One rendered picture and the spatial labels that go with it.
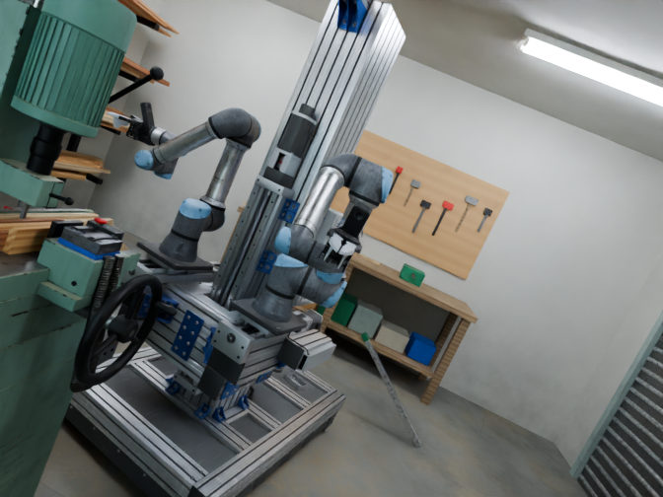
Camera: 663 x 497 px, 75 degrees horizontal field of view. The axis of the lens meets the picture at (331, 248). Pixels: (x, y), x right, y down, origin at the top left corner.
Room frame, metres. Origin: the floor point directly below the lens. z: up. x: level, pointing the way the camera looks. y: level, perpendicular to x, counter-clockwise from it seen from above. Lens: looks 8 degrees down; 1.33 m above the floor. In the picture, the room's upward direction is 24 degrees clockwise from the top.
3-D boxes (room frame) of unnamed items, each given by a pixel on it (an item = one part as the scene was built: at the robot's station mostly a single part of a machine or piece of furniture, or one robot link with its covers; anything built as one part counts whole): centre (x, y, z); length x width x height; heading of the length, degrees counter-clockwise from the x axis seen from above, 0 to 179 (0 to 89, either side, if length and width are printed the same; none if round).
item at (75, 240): (1.00, 0.52, 0.99); 0.13 x 0.11 x 0.06; 176
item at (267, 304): (1.53, 0.11, 0.87); 0.15 x 0.15 x 0.10
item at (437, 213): (4.17, -0.29, 1.50); 2.00 x 0.04 x 0.90; 83
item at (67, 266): (0.99, 0.53, 0.91); 0.15 x 0.14 x 0.09; 176
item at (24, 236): (0.99, 0.65, 0.93); 0.16 x 0.02 x 0.06; 176
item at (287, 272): (1.53, 0.10, 0.98); 0.13 x 0.12 x 0.14; 90
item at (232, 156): (1.84, 0.55, 1.19); 0.15 x 0.12 x 0.55; 173
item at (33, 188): (1.01, 0.74, 1.03); 0.14 x 0.07 x 0.09; 86
